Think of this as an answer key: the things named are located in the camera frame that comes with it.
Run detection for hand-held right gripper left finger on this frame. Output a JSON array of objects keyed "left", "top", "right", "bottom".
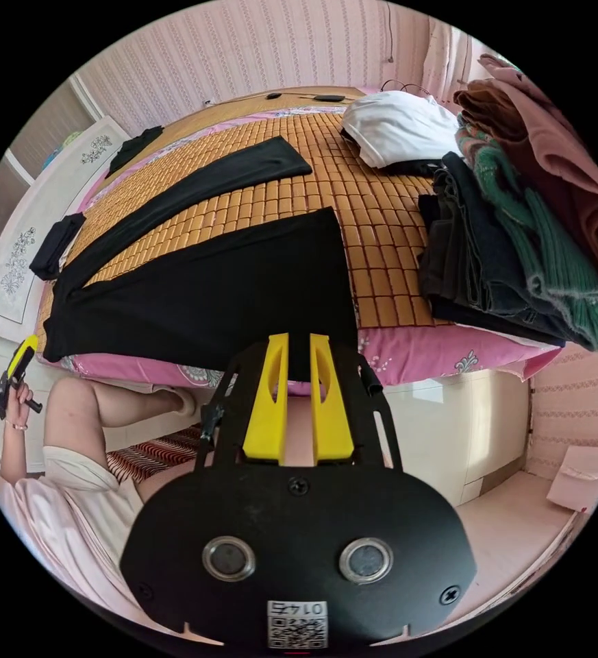
[{"left": 242, "top": 332, "right": 290, "bottom": 467}]

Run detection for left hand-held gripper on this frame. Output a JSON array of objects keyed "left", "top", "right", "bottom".
[{"left": 0, "top": 334, "right": 45, "bottom": 414}]

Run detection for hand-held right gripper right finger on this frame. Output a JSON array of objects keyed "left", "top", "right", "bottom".
[{"left": 308, "top": 333, "right": 354, "bottom": 467}]

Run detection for black pants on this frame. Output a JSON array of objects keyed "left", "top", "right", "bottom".
[{"left": 42, "top": 135, "right": 360, "bottom": 384}]

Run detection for person's left forearm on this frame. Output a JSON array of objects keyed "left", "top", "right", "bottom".
[{"left": 0, "top": 421, "right": 44, "bottom": 485}]

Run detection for person's left hand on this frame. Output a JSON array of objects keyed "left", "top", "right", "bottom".
[{"left": 2, "top": 382, "right": 36, "bottom": 430}]

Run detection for folded black garment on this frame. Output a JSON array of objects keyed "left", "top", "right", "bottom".
[
  {"left": 29, "top": 212, "right": 88, "bottom": 282},
  {"left": 105, "top": 126, "right": 165, "bottom": 178}
]

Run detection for red striped rug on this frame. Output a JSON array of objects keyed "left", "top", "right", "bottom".
[{"left": 105, "top": 424, "right": 219, "bottom": 485}]

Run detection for white cupboard with flower print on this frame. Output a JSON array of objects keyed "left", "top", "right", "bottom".
[{"left": 0, "top": 115, "right": 131, "bottom": 326}]

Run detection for person's body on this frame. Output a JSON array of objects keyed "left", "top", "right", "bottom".
[{"left": 0, "top": 378, "right": 212, "bottom": 626}]

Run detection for bed with woven mat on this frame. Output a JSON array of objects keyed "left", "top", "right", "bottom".
[{"left": 34, "top": 84, "right": 562, "bottom": 400}]

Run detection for pile of clothes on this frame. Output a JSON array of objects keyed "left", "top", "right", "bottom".
[{"left": 416, "top": 53, "right": 598, "bottom": 354}]

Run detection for white garment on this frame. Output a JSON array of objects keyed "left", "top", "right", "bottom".
[{"left": 339, "top": 90, "right": 465, "bottom": 171}]

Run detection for pale curtain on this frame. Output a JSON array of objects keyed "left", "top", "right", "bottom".
[{"left": 421, "top": 18, "right": 480, "bottom": 99}]

